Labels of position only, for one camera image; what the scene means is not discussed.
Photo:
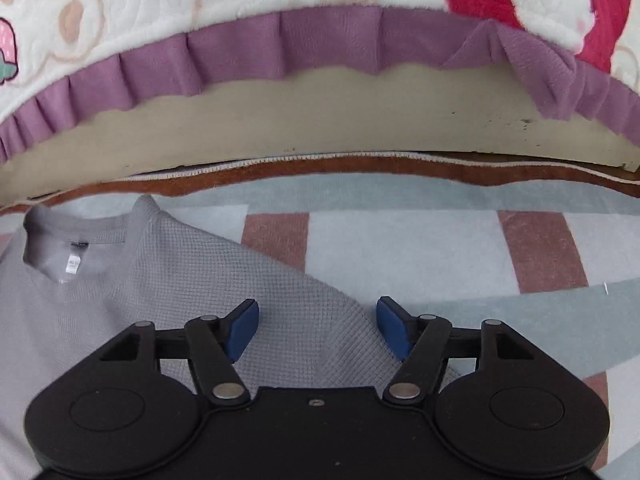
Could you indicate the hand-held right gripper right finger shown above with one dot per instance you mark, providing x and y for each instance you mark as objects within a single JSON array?
[{"x": 391, "y": 329}]

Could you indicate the beige bed base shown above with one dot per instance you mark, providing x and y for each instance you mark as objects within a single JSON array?
[{"x": 320, "y": 115}]

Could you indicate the checkered rug with brown border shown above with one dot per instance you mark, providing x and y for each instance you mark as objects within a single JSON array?
[{"x": 450, "y": 240}]

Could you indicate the grey waffle knit sweater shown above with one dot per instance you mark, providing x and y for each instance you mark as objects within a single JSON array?
[{"x": 150, "y": 285}]

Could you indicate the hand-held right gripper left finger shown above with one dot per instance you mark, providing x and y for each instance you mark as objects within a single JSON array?
[{"x": 244, "y": 329}]

